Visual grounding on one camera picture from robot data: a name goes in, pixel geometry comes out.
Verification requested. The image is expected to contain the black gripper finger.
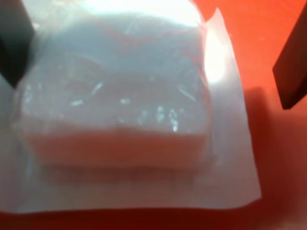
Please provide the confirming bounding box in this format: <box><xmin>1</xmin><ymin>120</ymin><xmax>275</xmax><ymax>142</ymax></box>
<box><xmin>0</xmin><ymin>0</ymin><xmax>34</xmax><ymax>89</ymax></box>
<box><xmin>272</xmin><ymin>9</ymin><xmax>307</xmax><ymax>110</ymax></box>

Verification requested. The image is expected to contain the square gauze blister pack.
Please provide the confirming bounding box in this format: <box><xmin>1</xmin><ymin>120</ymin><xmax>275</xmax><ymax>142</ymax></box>
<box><xmin>0</xmin><ymin>0</ymin><xmax>263</xmax><ymax>214</ymax></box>

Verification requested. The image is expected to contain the red plastic crate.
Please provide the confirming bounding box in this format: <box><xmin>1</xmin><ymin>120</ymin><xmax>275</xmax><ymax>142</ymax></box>
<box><xmin>0</xmin><ymin>0</ymin><xmax>307</xmax><ymax>230</ymax></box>

